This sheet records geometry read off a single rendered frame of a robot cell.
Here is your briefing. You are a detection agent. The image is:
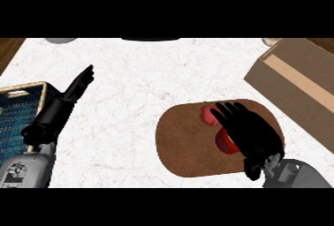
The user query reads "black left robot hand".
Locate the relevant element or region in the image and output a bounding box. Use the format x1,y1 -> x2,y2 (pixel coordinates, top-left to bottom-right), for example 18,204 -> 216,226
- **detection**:
20,64 -> 95,147

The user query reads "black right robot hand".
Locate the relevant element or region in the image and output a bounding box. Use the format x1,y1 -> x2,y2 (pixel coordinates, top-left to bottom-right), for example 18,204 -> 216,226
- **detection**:
210,102 -> 287,182

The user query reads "red can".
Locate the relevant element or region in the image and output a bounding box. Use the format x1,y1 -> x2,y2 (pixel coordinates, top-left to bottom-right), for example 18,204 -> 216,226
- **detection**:
215,127 -> 241,155

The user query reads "brown round cutting board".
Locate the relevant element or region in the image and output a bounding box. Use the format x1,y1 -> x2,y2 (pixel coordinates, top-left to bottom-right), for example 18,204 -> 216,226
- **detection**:
156,98 -> 287,178

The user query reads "brown cardboard box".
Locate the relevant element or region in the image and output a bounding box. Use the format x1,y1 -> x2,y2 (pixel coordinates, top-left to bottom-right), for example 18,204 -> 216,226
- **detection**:
243,38 -> 334,154

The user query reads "blue wicker basket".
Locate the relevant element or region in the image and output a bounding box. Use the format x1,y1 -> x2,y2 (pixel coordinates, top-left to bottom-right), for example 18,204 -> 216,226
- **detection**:
0,81 -> 61,168

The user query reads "red bell pepper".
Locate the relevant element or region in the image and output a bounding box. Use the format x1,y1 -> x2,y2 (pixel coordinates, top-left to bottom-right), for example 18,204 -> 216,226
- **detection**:
200,102 -> 222,127

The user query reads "grey round object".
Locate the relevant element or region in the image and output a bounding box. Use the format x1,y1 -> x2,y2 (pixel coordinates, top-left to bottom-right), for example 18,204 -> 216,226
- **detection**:
45,38 -> 79,45

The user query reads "pale round object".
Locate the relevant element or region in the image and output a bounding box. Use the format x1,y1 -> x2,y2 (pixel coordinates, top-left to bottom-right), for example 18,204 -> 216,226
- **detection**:
262,38 -> 280,48

